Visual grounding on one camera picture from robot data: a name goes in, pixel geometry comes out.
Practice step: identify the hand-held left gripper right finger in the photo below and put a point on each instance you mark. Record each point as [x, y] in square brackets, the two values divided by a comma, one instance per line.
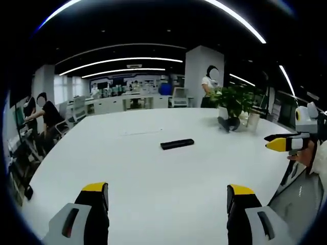
[253, 217]

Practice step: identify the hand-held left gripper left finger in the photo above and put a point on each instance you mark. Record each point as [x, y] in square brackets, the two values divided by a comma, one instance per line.
[76, 217]

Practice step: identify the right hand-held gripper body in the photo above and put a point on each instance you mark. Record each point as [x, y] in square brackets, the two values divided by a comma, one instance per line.
[306, 121]

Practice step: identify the black remote control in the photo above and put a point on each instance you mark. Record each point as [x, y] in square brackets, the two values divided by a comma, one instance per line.
[177, 144]

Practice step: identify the person's right hand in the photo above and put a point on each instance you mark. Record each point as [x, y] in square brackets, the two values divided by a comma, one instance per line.
[304, 155]

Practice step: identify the white cylindrical cup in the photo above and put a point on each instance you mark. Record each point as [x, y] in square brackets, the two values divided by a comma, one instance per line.
[253, 122]

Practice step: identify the person's white sleeve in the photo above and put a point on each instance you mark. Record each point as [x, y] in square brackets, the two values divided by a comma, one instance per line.
[319, 158]

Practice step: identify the person's grey clothing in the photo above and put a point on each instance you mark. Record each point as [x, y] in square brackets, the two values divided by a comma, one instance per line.
[297, 199]

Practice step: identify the black object under plant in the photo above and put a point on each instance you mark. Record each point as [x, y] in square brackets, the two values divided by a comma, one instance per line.
[229, 123]

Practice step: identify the black phone at table edge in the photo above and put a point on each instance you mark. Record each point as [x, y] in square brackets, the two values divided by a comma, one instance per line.
[28, 192]

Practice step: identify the green potted plant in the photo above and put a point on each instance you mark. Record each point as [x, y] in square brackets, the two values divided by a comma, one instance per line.
[231, 102]

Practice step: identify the white office chair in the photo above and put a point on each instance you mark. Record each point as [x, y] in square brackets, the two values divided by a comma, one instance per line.
[78, 108]
[62, 127]
[180, 97]

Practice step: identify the white thin strip on table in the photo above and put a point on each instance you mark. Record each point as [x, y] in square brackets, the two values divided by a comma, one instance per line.
[141, 132]

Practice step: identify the blue water barrel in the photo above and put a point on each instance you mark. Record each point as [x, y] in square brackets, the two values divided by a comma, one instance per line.
[164, 89]

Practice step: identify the white office desk row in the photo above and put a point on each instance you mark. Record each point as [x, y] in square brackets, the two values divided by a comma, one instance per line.
[125, 102]

